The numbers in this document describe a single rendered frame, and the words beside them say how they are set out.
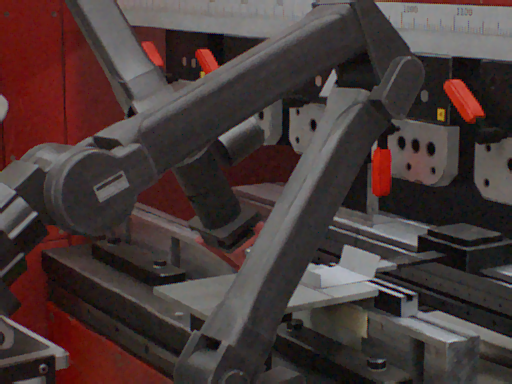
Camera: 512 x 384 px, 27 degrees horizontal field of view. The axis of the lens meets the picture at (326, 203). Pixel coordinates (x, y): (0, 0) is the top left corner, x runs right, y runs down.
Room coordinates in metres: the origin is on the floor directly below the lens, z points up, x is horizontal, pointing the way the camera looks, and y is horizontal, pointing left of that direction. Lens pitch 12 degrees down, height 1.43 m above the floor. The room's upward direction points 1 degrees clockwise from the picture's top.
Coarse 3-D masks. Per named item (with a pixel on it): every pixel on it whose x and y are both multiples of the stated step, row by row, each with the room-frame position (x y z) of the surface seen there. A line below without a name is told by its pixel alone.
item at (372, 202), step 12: (360, 168) 1.53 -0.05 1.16; (360, 180) 1.53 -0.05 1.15; (348, 192) 1.55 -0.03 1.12; (360, 192) 1.53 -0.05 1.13; (348, 204) 1.55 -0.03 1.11; (360, 204) 1.52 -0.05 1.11; (372, 204) 1.52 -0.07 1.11; (336, 216) 1.59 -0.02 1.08; (348, 216) 1.56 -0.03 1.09; (360, 216) 1.54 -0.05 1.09; (372, 216) 1.52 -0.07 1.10
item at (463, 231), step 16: (464, 224) 1.75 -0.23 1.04; (432, 240) 1.69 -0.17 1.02; (448, 240) 1.67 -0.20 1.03; (464, 240) 1.64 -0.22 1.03; (480, 240) 1.66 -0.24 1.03; (496, 240) 1.68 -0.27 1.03; (400, 256) 1.64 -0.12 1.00; (416, 256) 1.65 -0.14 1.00; (432, 256) 1.65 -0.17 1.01; (448, 256) 1.66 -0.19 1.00; (464, 256) 1.63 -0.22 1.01; (480, 256) 1.64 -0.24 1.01; (496, 256) 1.66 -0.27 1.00
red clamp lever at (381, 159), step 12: (384, 132) 1.38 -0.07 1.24; (384, 144) 1.39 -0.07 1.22; (372, 156) 1.39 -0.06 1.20; (384, 156) 1.38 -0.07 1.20; (372, 168) 1.39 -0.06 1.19; (384, 168) 1.38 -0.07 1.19; (372, 180) 1.39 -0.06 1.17; (384, 180) 1.38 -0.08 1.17; (372, 192) 1.39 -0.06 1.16; (384, 192) 1.39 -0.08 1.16
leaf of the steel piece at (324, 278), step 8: (304, 272) 1.50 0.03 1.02; (312, 272) 1.48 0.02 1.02; (320, 272) 1.55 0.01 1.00; (328, 272) 1.55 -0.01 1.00; (336, 272) 1.55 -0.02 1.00; (344, 272) 1.55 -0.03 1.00; (352, 272) 1.55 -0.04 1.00; (304, 280) 1.50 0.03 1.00; (312, 280) 1.48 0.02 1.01; (320, 280) 1.47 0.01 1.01; (328, 280) 1.51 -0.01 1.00; (336, 280) 1.51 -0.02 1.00; (344, 280) 1.51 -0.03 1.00; (352, 280) 1.51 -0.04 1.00; (360, 280) 1.51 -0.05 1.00; (368, 280) 1.52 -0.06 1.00; (320, 288) 1.47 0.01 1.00
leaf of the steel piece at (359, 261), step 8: (344, 248) 1.60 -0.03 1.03; (352, 248) 1.58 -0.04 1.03; (344, 256) 1.59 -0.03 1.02; (352, 256) 1.57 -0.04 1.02; (360, 256) 1.56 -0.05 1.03; (368, 256) 1.55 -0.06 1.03; (376, 256) 1.53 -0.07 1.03; (344, 264) 1.58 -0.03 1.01; (352, 264) 1.57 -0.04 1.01; (360, 264) 1.55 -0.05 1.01; (368, 264) 1.54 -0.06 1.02; (376, 264) 1.53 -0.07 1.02; (360, 272) 1.55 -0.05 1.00; (368, 272) 1.53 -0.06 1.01
